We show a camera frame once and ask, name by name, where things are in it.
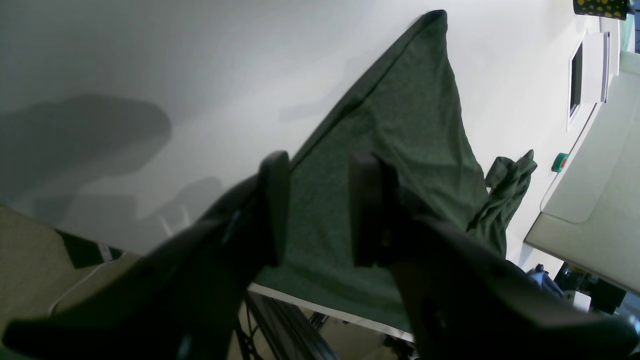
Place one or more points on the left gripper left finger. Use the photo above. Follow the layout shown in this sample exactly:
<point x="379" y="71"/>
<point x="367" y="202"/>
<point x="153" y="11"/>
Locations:
<point x="181" y="302"/>

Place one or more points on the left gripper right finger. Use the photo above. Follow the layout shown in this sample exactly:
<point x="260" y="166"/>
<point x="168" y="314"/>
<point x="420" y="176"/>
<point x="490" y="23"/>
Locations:
<point x="463" y="301"/>

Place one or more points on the dark green t-shirt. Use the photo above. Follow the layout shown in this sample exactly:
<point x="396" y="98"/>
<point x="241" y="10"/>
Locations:
<point x="406" y="110"/>

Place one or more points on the blue cloth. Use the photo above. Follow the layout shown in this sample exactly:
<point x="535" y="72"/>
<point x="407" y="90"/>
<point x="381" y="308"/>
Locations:
<point x="540" y="277"/>

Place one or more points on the green red tape roll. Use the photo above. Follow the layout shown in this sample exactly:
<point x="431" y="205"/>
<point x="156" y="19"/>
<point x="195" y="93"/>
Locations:
<point x="559" y="163"/>

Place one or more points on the white tray with black slot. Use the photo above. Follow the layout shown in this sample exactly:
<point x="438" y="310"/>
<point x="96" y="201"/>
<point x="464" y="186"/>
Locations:
<point x="592" y="66"/>

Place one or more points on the black round dotted object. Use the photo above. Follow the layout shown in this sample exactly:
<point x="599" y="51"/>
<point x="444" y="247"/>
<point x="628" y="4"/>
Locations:
<point x="610" y="9"/>

